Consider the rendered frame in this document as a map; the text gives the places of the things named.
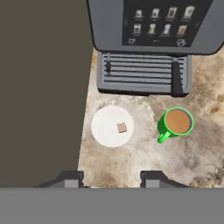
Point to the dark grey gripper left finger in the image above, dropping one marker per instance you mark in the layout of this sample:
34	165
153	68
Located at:
71	178

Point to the dark olive fridge side panel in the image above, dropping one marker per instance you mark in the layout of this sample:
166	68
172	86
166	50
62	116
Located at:
40	87

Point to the green coffee mug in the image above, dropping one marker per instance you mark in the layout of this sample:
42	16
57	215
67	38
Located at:
176	122

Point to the grey coffee machine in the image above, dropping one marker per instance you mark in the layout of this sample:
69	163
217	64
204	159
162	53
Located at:
151	43

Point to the white saucer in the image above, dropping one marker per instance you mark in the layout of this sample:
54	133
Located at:
106	129

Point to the brown sugar cube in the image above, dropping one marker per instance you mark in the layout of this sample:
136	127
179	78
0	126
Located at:
122	127

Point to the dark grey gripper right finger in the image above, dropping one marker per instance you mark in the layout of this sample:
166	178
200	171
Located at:
151	177

